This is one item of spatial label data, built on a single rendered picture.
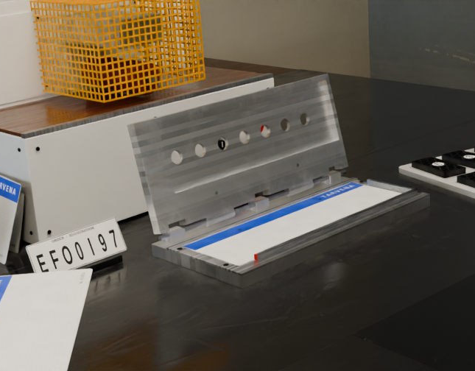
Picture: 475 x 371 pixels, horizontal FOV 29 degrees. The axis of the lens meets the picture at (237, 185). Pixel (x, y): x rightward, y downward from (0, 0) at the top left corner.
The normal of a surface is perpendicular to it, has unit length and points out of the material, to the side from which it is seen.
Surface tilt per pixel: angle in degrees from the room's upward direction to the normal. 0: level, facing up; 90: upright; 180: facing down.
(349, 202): 0
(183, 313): 0
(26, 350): 0
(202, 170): 76
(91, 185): 90
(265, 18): 90
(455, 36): 90
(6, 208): 69
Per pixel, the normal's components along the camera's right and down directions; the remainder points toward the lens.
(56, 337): -0.07, -0.95
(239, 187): 0.64, -0.06
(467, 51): -0.76, 0.24
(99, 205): 0.68, 0.17
